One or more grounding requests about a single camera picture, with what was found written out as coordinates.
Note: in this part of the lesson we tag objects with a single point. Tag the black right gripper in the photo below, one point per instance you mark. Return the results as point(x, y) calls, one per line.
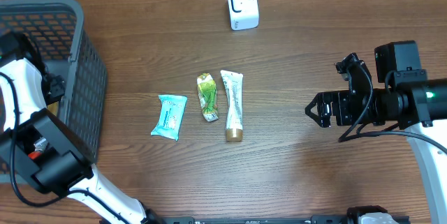
point(344, 109)

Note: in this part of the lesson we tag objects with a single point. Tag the white tube gold cap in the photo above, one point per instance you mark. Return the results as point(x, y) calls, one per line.
point(233, 83)

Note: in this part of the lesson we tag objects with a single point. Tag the green snack pouch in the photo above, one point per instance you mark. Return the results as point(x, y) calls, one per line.
point(207, 94)

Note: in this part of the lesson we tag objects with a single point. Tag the teal wet wipes pack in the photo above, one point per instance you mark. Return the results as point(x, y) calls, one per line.
point(172, 112)

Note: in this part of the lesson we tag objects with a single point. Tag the orange spaghetti packet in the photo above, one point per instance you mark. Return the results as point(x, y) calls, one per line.
point(41, 145)

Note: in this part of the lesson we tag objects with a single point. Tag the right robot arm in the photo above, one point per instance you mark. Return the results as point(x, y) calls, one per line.
point(410, 105)

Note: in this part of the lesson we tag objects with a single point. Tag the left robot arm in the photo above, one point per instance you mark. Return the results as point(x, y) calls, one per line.
point(47, 160)

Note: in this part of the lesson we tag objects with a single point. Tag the white barcode scanner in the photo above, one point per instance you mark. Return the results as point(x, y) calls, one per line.
point(244, 14)

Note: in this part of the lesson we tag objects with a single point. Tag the grey plastic shopping basket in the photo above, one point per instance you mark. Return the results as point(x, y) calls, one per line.
point(56, 28)

